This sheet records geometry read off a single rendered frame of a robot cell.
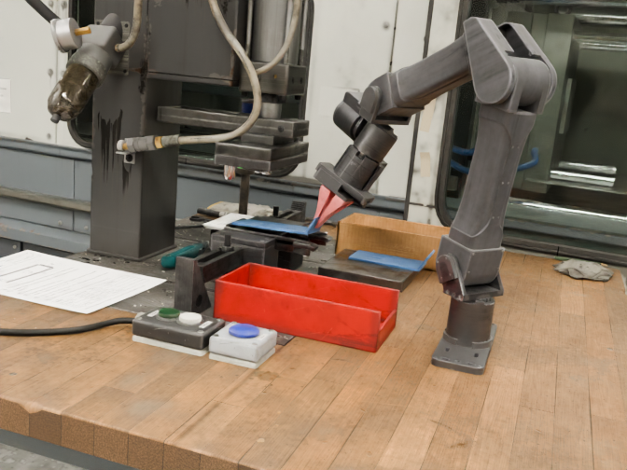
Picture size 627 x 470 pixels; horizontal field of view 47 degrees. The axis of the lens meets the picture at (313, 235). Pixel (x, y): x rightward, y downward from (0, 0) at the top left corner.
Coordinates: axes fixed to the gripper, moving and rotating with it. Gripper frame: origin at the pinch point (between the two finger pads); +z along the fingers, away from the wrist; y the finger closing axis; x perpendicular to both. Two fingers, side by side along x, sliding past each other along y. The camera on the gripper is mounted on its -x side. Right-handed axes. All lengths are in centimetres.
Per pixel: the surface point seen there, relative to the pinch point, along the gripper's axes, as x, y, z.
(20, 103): -72, 115, 47
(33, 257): 12, 36, 34
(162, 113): 3.0, 33.7, 0.9
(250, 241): 7.3, 6.0, 7.7
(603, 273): -42, -47, -19
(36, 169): -70, 98, 60
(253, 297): 22.9, -3.5, 8.9
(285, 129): 3.2, 13.1, -10.1
